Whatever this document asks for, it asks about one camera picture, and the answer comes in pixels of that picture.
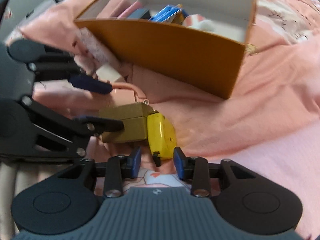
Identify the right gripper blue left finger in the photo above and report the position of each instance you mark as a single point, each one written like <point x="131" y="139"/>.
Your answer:
<point x="118" y="169"/>

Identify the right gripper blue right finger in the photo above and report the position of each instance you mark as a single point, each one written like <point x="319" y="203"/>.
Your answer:
<point x="195" y="170"/>

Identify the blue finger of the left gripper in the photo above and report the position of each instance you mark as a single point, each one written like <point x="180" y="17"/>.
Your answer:
<point x="97" y="125"/>
<point x="90" y="84"/>

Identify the white pink patterned packet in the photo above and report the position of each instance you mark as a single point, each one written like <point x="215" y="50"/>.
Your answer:
<point x="99" y="60"/>

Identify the gold cardboard box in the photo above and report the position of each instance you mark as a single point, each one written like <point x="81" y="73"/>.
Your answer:
<point x="134" y="117"/>

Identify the blue card packet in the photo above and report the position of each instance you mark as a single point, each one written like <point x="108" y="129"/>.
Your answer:
<point x="167" y="14"/>

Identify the yellow tape measure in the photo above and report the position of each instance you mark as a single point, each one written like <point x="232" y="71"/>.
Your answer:
<point x="161" y="137"/>

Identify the grey rectangular box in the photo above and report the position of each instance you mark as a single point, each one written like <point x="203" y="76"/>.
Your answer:
<point x="140" y="14"/>

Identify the pink plush toy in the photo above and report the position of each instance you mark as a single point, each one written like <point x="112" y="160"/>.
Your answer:
<point x="119" y="9"/>

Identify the pink printed bed quilt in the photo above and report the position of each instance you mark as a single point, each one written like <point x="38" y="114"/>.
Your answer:
<point x="270" y="123"/>

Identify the orange cardboard box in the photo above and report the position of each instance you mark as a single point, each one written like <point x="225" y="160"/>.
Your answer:
<point x="208" y="61"/>

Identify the pink striped plush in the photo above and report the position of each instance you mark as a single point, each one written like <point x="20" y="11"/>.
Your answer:
<point x="199" y="22"/>

